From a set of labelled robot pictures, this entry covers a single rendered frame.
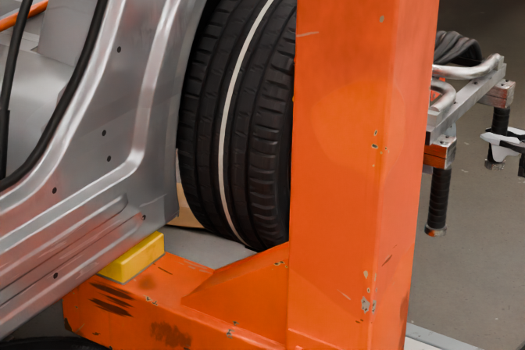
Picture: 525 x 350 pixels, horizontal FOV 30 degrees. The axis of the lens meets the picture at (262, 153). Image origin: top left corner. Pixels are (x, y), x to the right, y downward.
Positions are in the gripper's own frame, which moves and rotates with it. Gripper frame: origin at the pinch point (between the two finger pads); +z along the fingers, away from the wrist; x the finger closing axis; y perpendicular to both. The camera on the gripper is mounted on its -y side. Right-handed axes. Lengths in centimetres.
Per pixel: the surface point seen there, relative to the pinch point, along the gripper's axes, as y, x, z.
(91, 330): 28, -76, 52
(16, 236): -8, -99, 45
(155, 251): 13, -65, 44
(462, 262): 83, 73, 25
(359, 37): -45, -76, -3
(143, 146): -11, -67, 44
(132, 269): 13, -72, 44
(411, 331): 75, 19, 20
